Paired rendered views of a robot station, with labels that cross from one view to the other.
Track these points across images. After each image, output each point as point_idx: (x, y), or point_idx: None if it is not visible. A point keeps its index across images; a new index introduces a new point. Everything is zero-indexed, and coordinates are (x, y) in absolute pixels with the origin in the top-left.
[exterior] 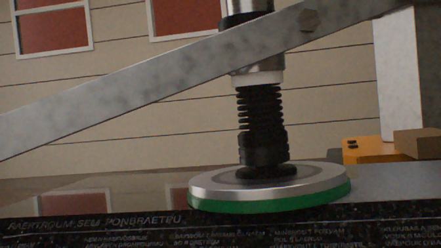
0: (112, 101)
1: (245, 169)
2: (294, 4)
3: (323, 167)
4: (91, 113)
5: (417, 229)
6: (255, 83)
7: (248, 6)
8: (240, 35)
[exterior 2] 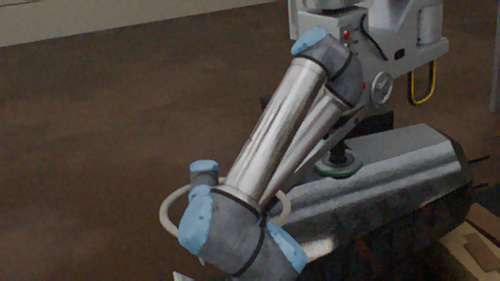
0: (318, 156)
1: (332, 159)
2: (353, 116)
3: (351, 153)
4: (314, 161)
5: (382, 169)
6: None
7: (340, 117)
8: (343, 129)
